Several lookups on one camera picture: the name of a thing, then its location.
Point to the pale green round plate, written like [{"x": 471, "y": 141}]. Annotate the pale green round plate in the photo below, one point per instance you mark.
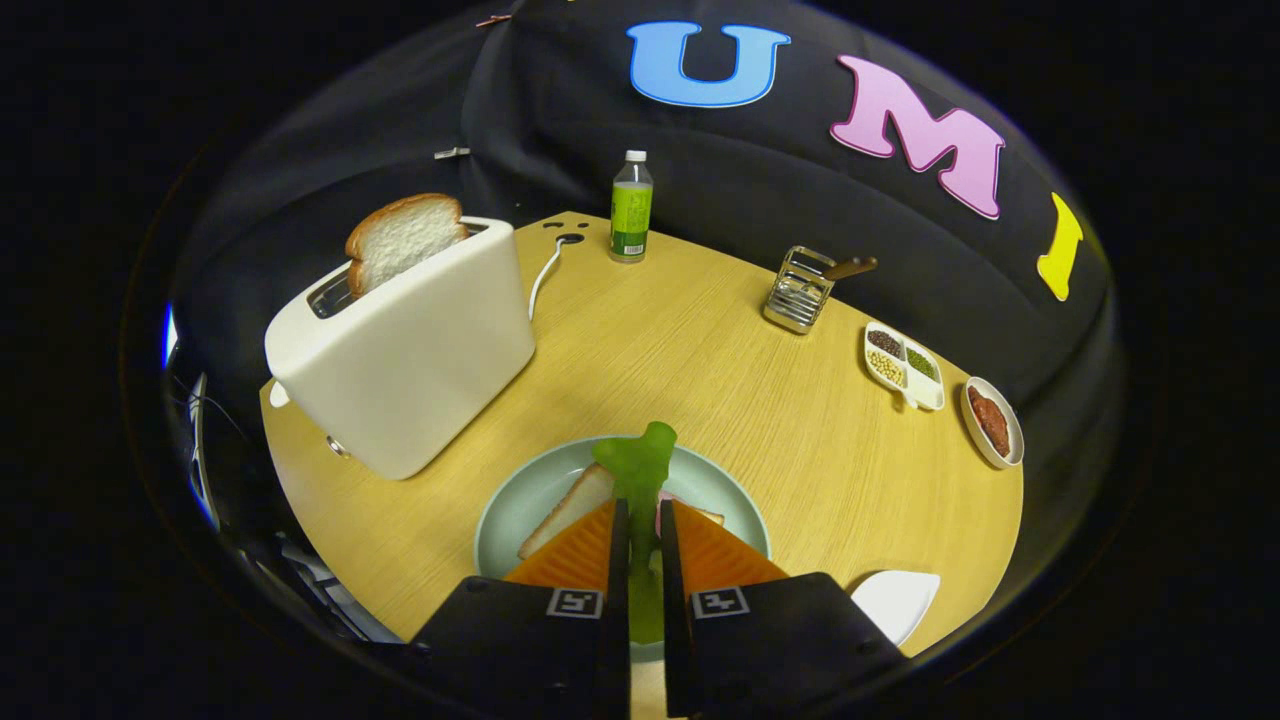
[{"x": 530, "y": 495}]

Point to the green lettuce leaf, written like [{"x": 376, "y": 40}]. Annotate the green lettuce leaf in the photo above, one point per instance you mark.
[{"x": 640, "y": 470}]

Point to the red meat slice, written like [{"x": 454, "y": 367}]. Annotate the red meat slice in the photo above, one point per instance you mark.
[{"x": 990, "y": 420}]

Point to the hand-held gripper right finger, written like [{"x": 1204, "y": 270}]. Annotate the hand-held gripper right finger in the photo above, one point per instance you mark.
[{"x": 672, "y": 600}]

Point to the pile of yellow beans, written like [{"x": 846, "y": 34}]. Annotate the pile of yellow beans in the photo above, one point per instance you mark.
[{"x": 885, "y": 368}]

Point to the green label drink bottle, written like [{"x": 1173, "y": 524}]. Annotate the green label drink bottle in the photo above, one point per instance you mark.
[{"x": 631, "y": 215}]

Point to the white toaster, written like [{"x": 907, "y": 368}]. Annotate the white toaster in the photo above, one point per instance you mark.
[{"x": 420, "y": 350}]

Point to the pile of dark beans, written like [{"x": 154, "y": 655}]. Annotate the pile of dark beans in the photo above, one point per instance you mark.
[{"x": 885, "y": 343}]

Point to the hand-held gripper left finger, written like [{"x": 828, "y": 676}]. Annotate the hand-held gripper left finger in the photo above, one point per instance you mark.
[{"x": 620, "y": 600}]

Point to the white oval plate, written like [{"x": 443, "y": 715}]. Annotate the white oval plate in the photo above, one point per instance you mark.
[{"x": 1015, "y": 430}]

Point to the white square plate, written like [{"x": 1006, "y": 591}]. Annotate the white square plate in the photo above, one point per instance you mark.
[{"x": 895, "y": 600}]

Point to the pink ham slice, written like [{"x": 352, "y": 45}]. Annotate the pink ham slice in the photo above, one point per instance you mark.
[{"x": 662, "y": 497}]

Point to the white sandwich bread slice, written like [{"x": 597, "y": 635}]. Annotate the white sandwich bread slice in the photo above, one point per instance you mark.
[{"x": 575, "y": 505}]

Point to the pile of green beans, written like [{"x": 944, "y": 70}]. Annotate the pile of green beans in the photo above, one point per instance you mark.
[{"x": 921, "y": 363}]

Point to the toasted bread slice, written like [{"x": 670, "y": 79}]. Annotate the toasted bread slice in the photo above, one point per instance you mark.
[{"x": 405, "y": 240}]

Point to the black backdrop cloth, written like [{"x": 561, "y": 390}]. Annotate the black backdrop cloth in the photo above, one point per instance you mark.
[{"x": 760, "y": 180}]

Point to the white divided dish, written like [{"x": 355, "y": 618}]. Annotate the white divided dish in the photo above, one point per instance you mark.
[{"x": 925, "y": 390}]

